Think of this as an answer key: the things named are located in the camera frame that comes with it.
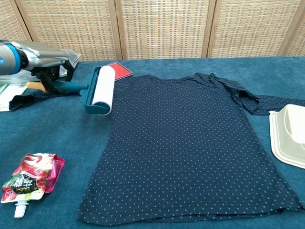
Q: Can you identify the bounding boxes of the white plastic lunch container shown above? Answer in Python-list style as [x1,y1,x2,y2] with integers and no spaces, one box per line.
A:
[269,104,305,170]

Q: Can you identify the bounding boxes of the green white paper package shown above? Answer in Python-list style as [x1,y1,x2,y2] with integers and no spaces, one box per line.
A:
[0,82,28,113]

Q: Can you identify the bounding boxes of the red ink pad case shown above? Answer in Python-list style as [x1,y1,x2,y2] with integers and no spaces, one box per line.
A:
[108,61,133,81]

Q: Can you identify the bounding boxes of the navy dotted long-sleeve shirt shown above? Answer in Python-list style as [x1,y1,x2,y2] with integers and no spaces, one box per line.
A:
[8,73,305,227]

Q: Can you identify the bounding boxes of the red drink pouch with spout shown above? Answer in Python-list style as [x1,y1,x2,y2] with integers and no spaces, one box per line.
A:
[0,153,65,219]

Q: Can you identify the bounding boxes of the teal lint roller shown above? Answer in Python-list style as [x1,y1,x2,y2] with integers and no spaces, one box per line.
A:
[26,66,116,116]

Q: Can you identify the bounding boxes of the woven bamboo folding screen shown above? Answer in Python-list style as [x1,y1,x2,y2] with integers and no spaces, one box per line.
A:
[0,0,305,62]

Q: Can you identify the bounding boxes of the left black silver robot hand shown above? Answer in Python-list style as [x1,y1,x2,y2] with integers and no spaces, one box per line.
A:
[11,41,75,93]

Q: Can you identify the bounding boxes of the blue carpet table cover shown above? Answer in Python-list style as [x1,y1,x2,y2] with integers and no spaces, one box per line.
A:
[0,56,305,229]

